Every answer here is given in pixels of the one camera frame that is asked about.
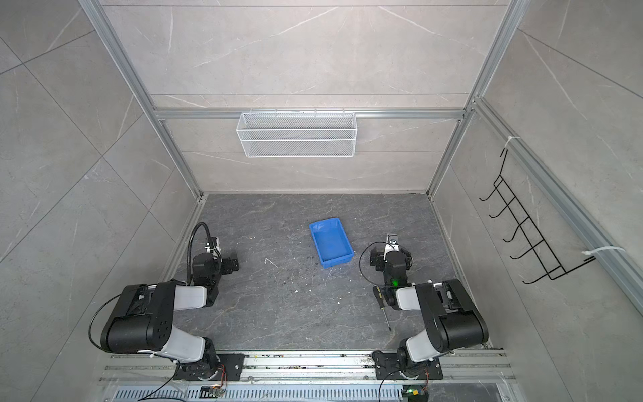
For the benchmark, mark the black handled screwdriver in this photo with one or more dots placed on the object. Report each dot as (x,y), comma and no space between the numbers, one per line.
(381,304)

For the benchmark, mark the black wire hook rack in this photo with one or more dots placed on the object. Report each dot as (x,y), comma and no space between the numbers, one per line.
(525,226)

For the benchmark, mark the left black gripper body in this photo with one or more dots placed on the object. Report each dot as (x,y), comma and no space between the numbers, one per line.
(228,264)

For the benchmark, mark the blue plastic bin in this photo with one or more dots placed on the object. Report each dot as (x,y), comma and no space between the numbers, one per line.
(331,242)

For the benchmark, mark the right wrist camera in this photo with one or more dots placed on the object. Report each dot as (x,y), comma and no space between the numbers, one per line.
(392,242)

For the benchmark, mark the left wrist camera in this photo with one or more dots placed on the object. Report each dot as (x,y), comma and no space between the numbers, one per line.
(212,246)

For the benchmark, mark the white wire mesh basket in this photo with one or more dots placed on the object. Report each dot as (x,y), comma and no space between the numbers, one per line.
(298,134)

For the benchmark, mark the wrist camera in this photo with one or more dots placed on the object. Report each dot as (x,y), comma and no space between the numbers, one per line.
(212,246)
(392,242)

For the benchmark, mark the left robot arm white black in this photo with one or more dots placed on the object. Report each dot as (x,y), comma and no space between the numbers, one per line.
(141,321)

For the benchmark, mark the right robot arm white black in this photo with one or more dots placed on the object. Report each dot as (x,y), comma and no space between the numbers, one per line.
(450,317)

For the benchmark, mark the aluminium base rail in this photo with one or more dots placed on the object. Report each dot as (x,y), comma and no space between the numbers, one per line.
(480,366)

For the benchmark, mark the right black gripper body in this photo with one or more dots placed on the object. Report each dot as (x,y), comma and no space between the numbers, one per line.
(390,253)

